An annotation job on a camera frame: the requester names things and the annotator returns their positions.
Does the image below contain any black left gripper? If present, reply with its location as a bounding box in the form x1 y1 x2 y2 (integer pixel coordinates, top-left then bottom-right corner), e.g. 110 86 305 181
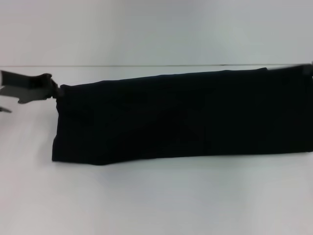
0 70 65 105

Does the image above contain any black t-shirt with FREE print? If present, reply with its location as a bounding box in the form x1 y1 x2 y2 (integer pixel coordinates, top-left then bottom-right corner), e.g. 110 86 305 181
51 64 313 167

